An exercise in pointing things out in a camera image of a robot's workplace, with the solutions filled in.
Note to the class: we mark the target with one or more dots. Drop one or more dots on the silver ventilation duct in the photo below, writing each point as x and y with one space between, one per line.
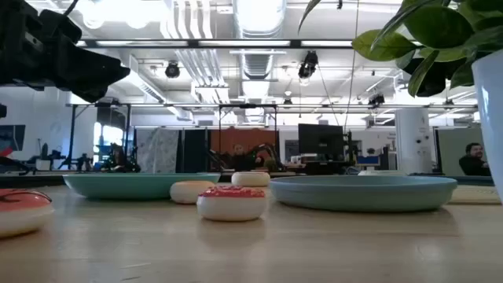
259 17

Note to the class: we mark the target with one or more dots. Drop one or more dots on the orange partition panel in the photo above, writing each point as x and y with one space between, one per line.
245 137

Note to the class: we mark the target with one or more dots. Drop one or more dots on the black overhead frame bar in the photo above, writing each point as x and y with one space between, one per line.
204 43

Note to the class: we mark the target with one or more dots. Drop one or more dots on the white glazed donut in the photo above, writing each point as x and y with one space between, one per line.
250 179

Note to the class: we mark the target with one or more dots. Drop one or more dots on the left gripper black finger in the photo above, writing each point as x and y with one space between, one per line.
92 74

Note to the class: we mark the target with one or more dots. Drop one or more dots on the red donut white sprinkles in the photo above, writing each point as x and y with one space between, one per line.
232 205

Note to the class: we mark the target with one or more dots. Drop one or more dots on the green plant leaves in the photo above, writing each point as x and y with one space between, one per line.
436 27

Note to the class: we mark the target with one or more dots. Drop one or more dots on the black computer monitor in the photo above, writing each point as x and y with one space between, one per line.
320 140

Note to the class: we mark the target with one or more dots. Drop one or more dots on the white round column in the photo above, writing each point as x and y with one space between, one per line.
413 141

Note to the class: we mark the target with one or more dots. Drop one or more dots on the white plant pot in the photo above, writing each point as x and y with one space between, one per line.
491 118

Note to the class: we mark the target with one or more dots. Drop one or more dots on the orange yellow glazed donut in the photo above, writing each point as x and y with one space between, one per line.
188 192

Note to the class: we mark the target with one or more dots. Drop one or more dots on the person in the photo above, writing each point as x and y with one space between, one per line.
238 157
473 161

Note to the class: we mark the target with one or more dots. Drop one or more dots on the light blue plate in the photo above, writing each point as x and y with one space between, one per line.
361 194

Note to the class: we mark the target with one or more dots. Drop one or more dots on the round woven straw mat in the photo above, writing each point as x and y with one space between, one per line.
473 194

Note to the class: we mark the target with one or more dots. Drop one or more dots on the coral red glazed donut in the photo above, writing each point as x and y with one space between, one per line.
21 212

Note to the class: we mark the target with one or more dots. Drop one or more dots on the black hanging camera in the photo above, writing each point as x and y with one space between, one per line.
308 65
172 70

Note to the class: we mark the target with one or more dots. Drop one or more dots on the teal green plate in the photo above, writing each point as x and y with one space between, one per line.
125 185

